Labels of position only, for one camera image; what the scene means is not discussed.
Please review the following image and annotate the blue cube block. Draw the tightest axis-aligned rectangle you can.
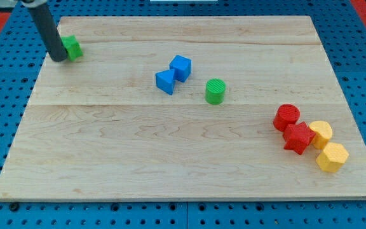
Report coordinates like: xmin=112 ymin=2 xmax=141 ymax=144
xmin=169 ymin=55 xmax=192 ymax=83

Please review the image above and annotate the red star block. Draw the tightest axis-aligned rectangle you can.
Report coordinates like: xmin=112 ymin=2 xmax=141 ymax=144
xmin=283 ymin=122 xmax=316 ymax=155

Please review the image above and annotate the green star block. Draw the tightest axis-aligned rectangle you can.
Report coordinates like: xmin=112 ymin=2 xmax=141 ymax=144
xmin=61 ymin=35 xmax=83 ymax=61

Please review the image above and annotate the light wooden board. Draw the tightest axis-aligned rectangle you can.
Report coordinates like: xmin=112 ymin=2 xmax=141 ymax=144
xmin=0 ymin=16 xmax=366 ymax=202

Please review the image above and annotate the blue triangular prism block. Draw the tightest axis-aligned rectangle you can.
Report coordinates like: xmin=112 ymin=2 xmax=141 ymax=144
xmin=155 ymin=69 xmax=175 ymax=95

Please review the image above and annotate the green cylinder block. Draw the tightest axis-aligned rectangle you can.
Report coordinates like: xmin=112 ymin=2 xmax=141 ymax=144
xmin=205 ymin=78 xmax=226 ymax=105

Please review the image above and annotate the red cylinder block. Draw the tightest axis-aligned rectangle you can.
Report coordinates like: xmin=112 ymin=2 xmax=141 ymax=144
xmin=273 ymin=104 xmax=300 ymax=132

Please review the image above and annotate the yellow half-round block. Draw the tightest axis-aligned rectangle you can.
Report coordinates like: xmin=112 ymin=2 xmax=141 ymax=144
xmin=309 ymin=120 xmax=333 ymax=149

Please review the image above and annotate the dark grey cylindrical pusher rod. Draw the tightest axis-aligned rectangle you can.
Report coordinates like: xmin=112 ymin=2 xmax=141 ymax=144
xmin=23 ymin=0 xmax=67 ymax=62

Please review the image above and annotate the yellow hexagon block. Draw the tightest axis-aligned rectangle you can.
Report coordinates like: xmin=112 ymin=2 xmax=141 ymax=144
xmin=316 ymin=142 xmax=349 ymax=173

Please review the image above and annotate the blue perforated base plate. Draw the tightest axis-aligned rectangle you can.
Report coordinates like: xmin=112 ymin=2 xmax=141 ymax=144
xmin=0 ymin=1 xmax=366 ymax=228

